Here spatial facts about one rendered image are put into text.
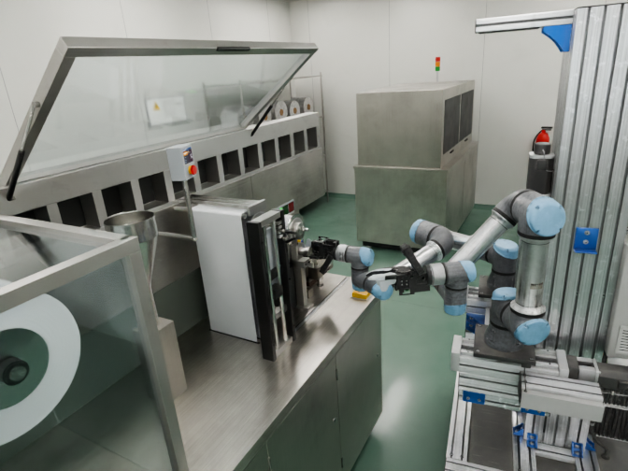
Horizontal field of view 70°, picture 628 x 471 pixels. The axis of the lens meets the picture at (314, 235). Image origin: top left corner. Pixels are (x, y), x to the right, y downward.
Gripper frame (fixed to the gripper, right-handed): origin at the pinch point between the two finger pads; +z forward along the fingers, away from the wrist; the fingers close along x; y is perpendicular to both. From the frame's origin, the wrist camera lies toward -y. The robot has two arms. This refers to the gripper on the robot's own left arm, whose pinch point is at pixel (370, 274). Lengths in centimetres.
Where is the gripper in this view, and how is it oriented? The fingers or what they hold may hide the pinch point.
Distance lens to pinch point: 152.1
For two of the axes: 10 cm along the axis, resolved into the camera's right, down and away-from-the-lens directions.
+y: 0.8, 9.7, 2.2
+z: -9.9, 0.9, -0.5
